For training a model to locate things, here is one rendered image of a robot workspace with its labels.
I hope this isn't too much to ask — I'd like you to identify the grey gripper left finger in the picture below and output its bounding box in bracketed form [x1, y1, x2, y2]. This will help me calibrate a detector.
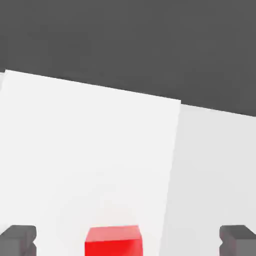
[0, 224, 38, 256]

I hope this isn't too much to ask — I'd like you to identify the small red cube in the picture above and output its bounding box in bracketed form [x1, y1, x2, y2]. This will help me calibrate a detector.
[84, 225, 144, 256]

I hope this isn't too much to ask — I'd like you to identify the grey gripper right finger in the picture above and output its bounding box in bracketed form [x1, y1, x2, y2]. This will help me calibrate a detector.
[219, 224, 256, 256]

